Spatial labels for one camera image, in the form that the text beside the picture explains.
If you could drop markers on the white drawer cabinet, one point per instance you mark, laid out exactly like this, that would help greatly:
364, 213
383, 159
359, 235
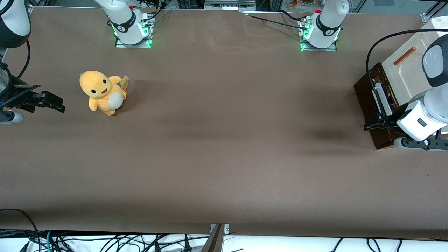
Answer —
406, 73

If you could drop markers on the brown table cover sheet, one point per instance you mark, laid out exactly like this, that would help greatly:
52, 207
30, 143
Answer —
224, 140

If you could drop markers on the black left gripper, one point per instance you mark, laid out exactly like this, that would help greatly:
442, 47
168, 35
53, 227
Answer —
384, 123

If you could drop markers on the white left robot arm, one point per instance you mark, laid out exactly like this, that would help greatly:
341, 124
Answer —
329, 28

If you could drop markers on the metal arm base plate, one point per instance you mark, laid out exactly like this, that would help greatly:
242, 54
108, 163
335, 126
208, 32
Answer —
148, 43
304, 48

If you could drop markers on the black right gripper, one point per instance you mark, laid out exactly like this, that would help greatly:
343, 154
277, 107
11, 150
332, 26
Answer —
16, 95

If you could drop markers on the yellow plush toy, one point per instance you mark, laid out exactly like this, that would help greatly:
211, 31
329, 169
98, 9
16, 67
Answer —
101, 91

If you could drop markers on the dark wooden drawer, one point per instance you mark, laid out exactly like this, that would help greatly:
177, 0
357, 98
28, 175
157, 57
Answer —
365, 94

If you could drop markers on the silver metal frame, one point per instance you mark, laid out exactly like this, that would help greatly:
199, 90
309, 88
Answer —
229, 5

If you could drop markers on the silver corner bracket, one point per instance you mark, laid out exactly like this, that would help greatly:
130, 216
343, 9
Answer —
225, 228

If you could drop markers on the brown wooden strip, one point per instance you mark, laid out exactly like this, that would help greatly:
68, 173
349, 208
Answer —
405, 56

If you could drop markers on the aluminium profile bar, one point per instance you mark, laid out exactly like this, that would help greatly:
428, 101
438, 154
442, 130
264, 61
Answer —
434, 10

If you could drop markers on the grey metal beam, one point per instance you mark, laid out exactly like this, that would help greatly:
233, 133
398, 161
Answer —
213, 243

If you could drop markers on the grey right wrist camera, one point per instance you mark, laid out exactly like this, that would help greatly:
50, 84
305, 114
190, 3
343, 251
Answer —
10, 117

